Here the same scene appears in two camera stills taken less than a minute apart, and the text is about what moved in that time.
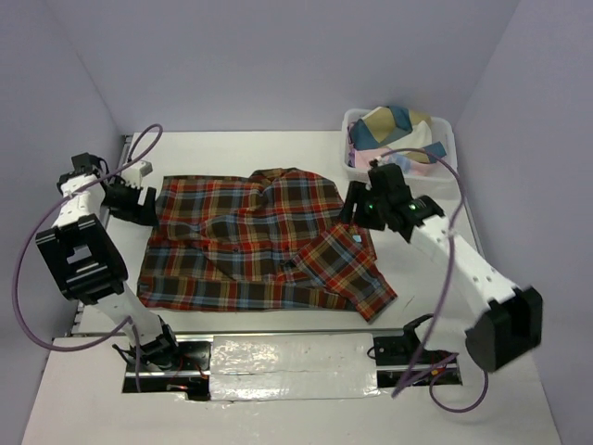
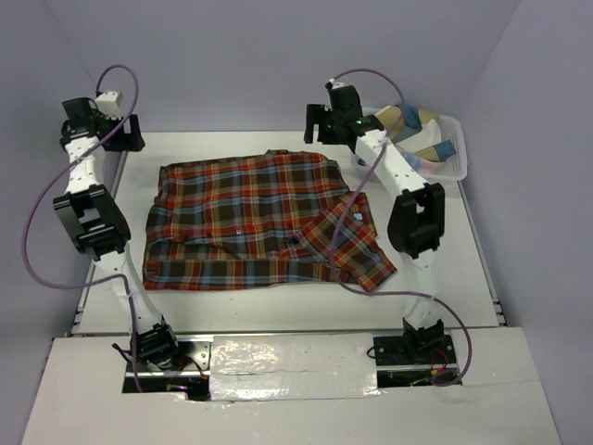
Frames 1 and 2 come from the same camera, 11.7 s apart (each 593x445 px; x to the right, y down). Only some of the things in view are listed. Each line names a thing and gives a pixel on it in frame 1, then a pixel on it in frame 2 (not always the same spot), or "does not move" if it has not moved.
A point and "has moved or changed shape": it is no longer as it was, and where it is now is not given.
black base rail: x=414 y=359 does not move
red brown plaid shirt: x=268 y=240 has moved or changed shape
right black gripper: x=352 y=197 -> x=315 y=115
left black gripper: x=141 y=213 -> x=132 y=141
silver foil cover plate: x=255 y=367 does not move
